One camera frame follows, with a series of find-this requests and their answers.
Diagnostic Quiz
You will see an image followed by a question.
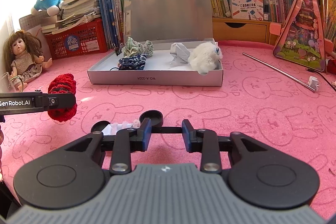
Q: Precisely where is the clear glass mug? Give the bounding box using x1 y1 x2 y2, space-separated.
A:
0 72 25 93

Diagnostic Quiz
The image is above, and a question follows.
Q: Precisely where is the black round lid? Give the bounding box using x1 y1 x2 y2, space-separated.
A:
139 110 163 127

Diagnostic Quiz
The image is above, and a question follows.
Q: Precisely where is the red crocheted pouch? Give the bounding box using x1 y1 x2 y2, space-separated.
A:
48 73 77 122

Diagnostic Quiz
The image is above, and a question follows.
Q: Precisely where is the white stationery box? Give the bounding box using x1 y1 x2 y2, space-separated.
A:
230 0 264 20

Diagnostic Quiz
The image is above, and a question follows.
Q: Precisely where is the metal rod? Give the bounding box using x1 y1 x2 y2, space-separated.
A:
242 52 317 92

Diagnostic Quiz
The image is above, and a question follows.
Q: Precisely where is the green checked cloth scrunchie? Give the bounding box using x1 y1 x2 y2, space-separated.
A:
122 37 154 57

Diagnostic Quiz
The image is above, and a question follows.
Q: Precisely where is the brown haired doll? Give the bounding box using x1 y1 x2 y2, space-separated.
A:
3 30 53 92

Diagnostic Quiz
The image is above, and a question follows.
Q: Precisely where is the silver cardboard box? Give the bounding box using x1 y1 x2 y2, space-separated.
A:
87 0 223 86

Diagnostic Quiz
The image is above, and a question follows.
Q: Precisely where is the white fluffy plush toy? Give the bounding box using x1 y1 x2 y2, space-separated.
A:
188 42 223 75

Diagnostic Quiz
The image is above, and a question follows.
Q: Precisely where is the wooden drawer organizer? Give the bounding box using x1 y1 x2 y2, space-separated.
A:
213 17 283 46

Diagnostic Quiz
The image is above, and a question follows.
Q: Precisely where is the black round container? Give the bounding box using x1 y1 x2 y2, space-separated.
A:
91 121 110 133

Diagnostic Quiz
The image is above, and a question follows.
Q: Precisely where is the blue patterned cloth pouch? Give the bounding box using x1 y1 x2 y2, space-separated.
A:
118 54 147 71

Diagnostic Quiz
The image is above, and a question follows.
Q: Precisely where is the pink triangular toy house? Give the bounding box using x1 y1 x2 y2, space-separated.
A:
273 0 326 72

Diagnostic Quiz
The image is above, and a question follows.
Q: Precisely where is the row of upright books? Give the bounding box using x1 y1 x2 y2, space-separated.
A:
99 0 124 50

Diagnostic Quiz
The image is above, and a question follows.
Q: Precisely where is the stack of books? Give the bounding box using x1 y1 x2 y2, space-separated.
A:
41 0 101 34

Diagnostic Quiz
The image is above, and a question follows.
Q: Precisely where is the blue white plush toy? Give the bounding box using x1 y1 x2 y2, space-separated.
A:
31 0 63 16

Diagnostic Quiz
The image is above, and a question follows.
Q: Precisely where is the black binder clip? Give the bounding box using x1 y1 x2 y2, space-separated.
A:
112 43 124 56

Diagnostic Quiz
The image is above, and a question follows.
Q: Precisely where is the red plastic crate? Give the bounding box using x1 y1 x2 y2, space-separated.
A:
45 19 108 60

